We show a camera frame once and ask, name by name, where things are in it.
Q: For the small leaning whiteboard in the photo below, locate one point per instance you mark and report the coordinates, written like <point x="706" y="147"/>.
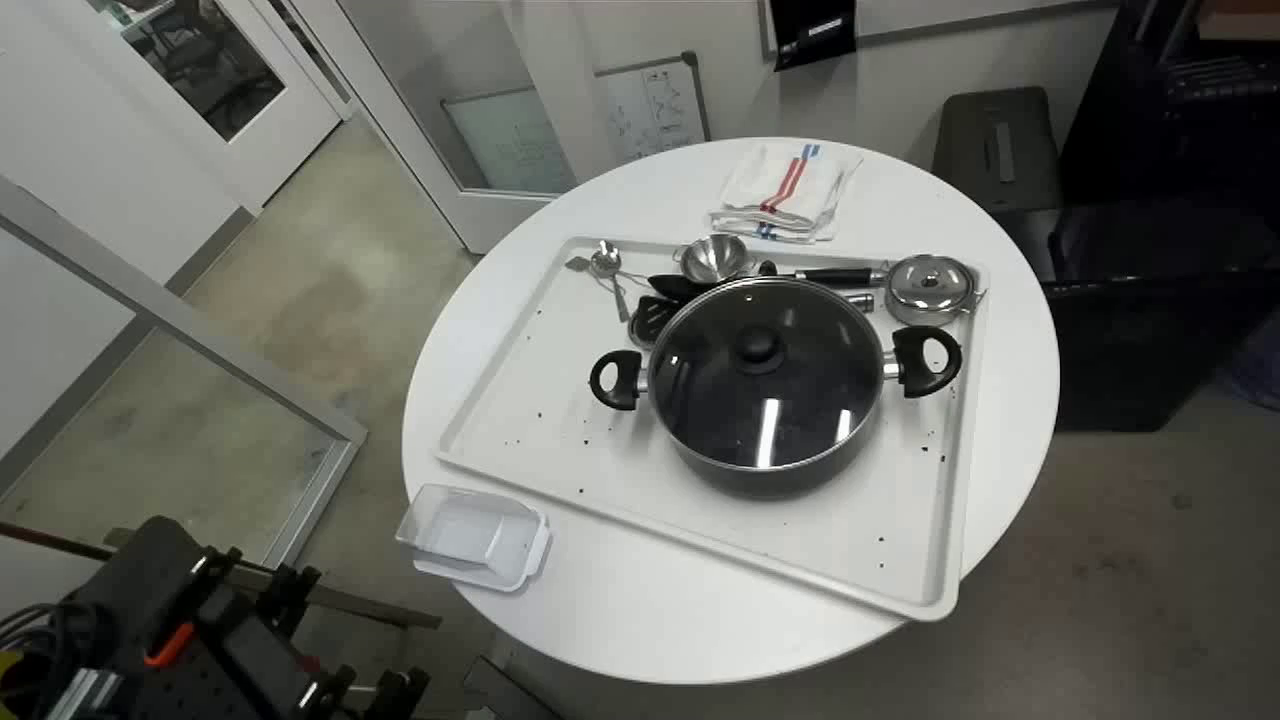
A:
<point x="654" y="106"/>

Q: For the black wall marker holder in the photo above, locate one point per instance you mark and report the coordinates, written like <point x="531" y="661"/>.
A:
<point x="808" y="31"/>

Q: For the steel measuring cup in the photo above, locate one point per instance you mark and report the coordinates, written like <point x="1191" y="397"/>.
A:
<point x="717" y="258"/>

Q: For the white plastic tray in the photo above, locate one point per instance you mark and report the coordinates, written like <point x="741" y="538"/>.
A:
<point x="877" y="533"/>

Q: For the black cooking pot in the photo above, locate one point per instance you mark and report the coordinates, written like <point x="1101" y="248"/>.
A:
<point x="919" y="361"/>

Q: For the clear plastic container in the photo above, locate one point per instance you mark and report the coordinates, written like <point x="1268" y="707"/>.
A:
<point x="472" y="538"/>

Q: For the folded white dish towel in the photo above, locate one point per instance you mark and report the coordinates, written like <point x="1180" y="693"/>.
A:
<point x="780" y="193"/>

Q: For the small steel strainer cup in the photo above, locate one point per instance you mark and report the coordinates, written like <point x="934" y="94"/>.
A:
<point x="931" y="291"/>

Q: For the steel spoon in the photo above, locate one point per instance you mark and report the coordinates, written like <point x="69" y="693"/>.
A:
<point x="604" y="266"/>

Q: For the black equipment stand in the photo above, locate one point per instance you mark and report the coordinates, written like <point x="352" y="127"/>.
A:
<point x="167" y="628"/>

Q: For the black storage cabinet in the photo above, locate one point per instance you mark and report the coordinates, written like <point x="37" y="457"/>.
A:
<point x="1164" y="248"/>

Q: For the glass pot lid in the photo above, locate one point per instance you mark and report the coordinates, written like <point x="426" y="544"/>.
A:
<point x="766" y="372"/>

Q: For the black stool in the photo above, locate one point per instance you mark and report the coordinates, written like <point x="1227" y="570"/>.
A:
<point x="999" y="148"/>

